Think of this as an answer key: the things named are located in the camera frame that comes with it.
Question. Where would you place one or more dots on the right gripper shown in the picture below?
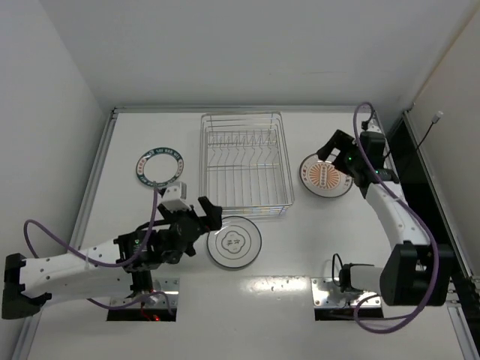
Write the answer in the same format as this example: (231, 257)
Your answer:
(341, 151)

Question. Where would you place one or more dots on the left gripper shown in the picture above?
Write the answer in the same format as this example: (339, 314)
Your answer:
(202, 221)

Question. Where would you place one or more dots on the orange patterned white plate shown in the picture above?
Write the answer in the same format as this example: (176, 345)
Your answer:
(322, 179)

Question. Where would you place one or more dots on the black rimmed white plate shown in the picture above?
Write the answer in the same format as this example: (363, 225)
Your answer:
(236, 244)

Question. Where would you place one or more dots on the green rimmed white plate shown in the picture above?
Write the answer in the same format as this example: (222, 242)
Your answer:
(160, 151)

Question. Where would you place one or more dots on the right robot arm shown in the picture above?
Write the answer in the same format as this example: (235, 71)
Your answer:
(417, 269)

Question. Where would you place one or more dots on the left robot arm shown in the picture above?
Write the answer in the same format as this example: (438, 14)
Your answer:
(119, 267)

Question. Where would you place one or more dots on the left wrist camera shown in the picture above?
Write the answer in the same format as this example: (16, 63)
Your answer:
(174, 197)

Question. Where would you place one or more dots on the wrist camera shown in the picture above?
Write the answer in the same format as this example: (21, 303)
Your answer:
(174, 197)
(374, 144)

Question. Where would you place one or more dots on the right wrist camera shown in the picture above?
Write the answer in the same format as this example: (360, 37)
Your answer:
(374, 144)

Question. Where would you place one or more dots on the metal wire dish rack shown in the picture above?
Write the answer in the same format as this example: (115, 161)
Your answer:
(244, 164)

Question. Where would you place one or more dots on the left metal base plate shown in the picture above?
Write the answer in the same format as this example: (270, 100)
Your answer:
(165, 290)

